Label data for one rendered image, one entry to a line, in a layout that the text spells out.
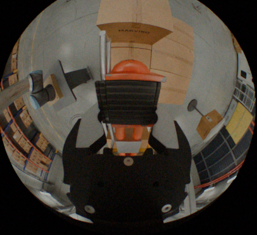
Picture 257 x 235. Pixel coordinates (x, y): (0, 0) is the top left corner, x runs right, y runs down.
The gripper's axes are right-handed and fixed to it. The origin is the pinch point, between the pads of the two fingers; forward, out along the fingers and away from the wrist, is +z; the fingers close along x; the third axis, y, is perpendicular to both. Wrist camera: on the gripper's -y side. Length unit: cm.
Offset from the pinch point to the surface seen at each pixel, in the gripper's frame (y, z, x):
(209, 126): 56, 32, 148
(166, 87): 14, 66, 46
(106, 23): -30.1, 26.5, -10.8
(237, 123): 89, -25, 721
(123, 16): -34.7, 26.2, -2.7
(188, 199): 115, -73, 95
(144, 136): 51, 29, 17
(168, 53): -25, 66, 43
